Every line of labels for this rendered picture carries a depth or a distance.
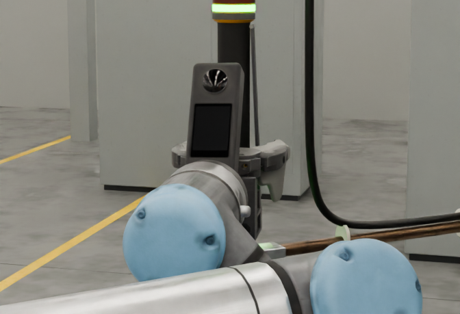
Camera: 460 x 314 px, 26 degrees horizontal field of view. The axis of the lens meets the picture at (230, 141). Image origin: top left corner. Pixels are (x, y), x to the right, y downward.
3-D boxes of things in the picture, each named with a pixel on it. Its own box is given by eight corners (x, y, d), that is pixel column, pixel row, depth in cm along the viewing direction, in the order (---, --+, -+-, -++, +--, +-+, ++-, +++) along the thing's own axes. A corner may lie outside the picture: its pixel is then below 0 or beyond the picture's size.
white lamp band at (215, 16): (243, 18, 104) (243, 11, 104) (262, 20, 100) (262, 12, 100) (205, 19, 102) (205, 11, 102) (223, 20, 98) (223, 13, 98)
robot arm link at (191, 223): (168, 329, 73) (92, 240, 73) (196, 284, 84) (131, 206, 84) (248, 265, 71) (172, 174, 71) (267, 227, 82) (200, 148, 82)
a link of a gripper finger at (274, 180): (283, 191, 107) (239, 208, 99) (283, 137, 106) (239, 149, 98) (309, 194, 106) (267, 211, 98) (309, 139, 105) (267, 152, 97)
